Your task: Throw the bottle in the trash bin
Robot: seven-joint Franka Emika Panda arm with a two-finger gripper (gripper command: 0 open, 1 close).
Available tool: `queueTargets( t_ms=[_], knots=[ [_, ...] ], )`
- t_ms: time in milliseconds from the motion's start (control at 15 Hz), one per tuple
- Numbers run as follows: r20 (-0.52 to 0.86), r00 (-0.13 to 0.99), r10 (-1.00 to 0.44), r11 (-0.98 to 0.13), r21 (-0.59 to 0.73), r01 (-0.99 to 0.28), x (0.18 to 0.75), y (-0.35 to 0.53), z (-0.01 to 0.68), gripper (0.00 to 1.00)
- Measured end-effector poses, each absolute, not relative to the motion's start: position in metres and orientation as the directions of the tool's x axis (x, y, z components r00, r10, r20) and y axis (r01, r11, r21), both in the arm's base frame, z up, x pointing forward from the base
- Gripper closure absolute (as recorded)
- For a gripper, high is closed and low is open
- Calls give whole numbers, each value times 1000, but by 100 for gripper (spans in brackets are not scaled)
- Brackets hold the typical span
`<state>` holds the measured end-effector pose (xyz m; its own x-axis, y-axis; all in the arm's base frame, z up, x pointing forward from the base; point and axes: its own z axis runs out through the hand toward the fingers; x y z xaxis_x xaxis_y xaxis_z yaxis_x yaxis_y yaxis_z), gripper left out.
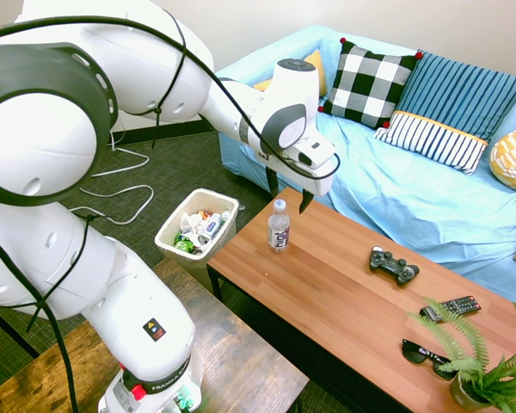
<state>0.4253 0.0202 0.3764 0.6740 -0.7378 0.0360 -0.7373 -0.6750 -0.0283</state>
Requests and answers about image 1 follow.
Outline light blue covered sofa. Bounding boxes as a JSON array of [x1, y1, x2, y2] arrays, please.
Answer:
[[217, 23, 516, 311]]

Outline black sunglasses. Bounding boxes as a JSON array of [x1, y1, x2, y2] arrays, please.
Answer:
[[401, 338, 459, 381]]

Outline black game controller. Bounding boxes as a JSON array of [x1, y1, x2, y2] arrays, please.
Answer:
[[368, 245, 421, 287]]

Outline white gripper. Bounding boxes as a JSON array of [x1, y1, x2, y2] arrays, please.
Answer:
[[257, 148, 337, 215]]

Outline clear plastic water bottle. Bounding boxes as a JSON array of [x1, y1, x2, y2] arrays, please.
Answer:
[[267, 198, 292, 254]]

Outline reddish wooden coffee table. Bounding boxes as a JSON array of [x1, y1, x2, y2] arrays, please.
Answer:
[[206, 187, 516, 413]]

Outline black remote control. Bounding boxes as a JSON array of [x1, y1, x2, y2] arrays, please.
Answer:
[[419, 294, 482, 323]]

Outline white plastic trash bin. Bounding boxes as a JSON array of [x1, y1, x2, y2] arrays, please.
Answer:
[[154, 188, 241, 292]]

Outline green crushed can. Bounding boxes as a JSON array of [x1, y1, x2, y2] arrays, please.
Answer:
[[174, 231, 203, 255]]

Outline black white checkered pillow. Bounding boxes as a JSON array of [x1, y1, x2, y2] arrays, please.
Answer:
[[317, 37, 425, 130]]

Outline white floor cable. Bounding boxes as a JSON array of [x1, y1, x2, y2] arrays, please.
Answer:
[[68, 128, 155, 227]]

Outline crumpled white paper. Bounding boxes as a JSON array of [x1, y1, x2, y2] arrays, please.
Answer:
[[179, 211, 207, 246]]

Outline rustic dark wooden table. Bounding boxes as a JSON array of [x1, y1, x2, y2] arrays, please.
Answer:
[[0, 256, 310, 413]]

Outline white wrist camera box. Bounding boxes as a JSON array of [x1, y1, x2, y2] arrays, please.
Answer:
[[292, 128, 336, 171]]

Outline white navy striped pillow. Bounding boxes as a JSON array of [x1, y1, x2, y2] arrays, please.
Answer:
[[372, 110, 489, 176]]

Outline blue striped pillow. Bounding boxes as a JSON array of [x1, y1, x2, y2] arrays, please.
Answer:
[[395, 50, 516, 143]]

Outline potted green fern plant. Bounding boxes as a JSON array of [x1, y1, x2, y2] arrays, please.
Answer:
[[406, 296, 516, 413]]

